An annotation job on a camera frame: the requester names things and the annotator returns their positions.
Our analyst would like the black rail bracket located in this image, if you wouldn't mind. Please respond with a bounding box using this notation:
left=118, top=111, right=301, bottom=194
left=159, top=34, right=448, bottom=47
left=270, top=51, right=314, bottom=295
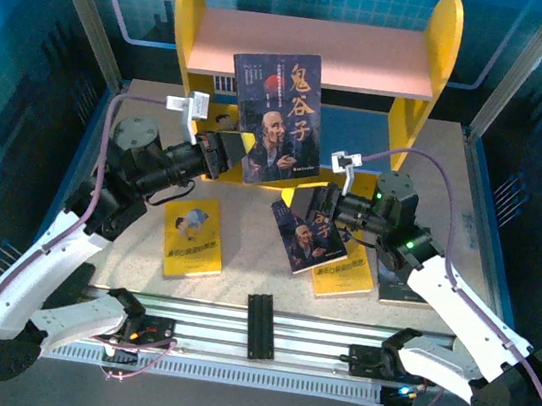
left=239, top=291, right=283, bottom=364

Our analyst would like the aluminium rail base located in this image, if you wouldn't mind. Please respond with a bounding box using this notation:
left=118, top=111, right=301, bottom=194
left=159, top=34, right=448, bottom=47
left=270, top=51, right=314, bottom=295
left=42, top=277, right=460, bottom=397

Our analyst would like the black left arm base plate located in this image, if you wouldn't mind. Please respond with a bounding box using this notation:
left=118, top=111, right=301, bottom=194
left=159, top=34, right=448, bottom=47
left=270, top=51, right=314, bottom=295
left=127, top=312, right=180, bottom=352

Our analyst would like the yellow pink blue bookshelf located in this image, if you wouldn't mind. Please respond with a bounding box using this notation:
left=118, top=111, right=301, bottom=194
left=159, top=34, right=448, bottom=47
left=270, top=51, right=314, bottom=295
left=148, top=0, right=468, bottom=228

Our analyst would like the dark blue Guiguzi book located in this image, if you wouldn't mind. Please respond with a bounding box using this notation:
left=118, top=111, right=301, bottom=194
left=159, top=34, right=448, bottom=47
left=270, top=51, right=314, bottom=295
left=262, top=196, right=355, bottom=282
left=216, top=42, right=337, bottom=194

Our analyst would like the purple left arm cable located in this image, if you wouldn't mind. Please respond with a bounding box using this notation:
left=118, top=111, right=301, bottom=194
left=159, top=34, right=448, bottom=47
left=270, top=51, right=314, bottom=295
left=0, top=75, right=170, bottom=406

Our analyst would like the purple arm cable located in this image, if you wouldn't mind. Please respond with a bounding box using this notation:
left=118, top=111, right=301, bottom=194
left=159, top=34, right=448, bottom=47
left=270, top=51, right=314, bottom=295
left=327, top=142, right=542, bottom=406
left=0, top=75, right=170, bottom=406

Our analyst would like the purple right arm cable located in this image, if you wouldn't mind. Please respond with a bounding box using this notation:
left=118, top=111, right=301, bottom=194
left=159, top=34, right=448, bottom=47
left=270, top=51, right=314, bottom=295
left=327, top=142, right=542, bottom=406

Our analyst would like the black wolf cover book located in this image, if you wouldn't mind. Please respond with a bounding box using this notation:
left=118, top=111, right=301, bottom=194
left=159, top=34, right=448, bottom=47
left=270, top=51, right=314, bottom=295
left=371, top=257, right=440, bottom=313

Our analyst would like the white slotted cable duct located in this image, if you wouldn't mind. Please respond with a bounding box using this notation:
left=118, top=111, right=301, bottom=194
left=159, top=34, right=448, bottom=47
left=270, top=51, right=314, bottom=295
left=41, top=337, right=389, bottom=406

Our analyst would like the aluminium frame post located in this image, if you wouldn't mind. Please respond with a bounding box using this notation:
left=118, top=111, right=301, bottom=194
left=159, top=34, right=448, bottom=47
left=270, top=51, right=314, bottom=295
left=465, top=0, right=542, bottom=151
left=19, top=0, right=135, bottom=92

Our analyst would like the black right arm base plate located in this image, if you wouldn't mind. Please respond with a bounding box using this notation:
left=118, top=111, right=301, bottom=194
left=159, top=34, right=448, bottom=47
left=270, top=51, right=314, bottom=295
left=345, top=342, right=406, bottom=384

